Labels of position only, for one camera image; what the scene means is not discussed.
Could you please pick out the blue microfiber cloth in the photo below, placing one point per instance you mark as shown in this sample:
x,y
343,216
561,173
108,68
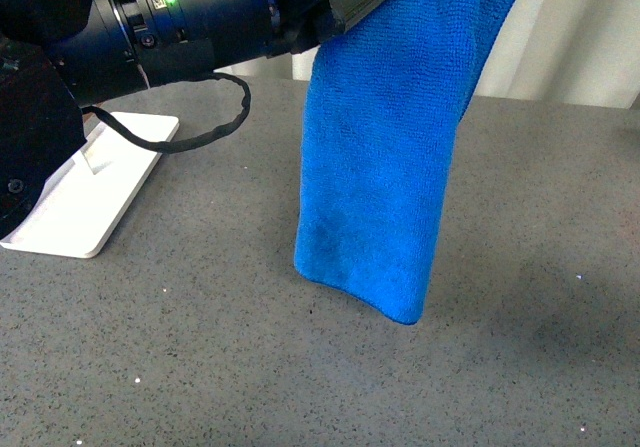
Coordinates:
x,y
379,126

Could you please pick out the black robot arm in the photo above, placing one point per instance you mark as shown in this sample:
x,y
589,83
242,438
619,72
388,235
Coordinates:
x,y
61,59

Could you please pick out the white towel rack stand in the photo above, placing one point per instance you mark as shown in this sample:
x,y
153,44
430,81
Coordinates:
x,y
84,200

